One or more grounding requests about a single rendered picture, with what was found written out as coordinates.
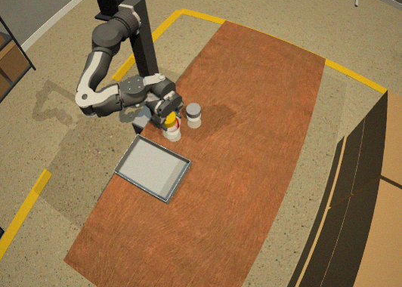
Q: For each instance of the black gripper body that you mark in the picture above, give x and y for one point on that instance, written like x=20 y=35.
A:
x=167 y=106

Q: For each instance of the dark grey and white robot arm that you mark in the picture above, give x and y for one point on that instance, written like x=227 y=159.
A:
x=107 y=38

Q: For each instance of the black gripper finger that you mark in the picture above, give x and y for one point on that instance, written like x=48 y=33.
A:
x=176 y=110
x=159 y=122

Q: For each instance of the clear glass bottle with grey cap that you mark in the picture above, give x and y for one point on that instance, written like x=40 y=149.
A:
x=193 y=115

